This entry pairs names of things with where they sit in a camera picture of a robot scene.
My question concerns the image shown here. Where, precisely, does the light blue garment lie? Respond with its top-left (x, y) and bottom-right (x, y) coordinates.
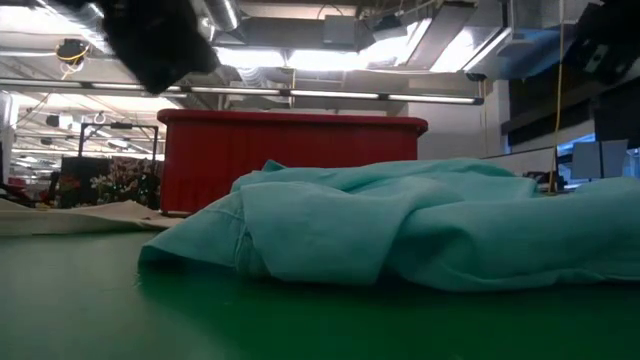
top-left (137, 158), bottom-right (640, 293)

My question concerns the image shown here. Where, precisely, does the red plastic laundry bin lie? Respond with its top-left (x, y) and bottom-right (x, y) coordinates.
top-left (156, 108), bottom-right (430, 217)

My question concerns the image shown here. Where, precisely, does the dark floral fabric panel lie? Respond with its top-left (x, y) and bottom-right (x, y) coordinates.
top-left (59, 155), bottom-right (164, 210)

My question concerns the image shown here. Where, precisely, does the long ceiling tube light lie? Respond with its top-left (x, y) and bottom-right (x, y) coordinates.
top-left (0, 78), bottom-right (485, 106)

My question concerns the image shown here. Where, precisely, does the white bonavita tote bag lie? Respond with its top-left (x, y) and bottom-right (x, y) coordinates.
top-left (0, 198), bottom-right (185, 237)

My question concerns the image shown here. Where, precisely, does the framed glass panel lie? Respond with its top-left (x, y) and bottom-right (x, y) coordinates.
top-left (479, 144), bottom-right (560, 164)

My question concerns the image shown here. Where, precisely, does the grey sign on stand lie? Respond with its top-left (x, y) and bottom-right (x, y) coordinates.
top-left (571, 138), bottom-right (630, 181)

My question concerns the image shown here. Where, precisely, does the ceiling-hung yellow cable reel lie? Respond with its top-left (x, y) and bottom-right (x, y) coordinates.
top-left (54, 37), bottom-right (91, 66)

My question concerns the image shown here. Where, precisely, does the yellow hanging cable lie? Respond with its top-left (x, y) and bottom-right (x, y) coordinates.
top-left (547, 22), bottom-right (566, 194)

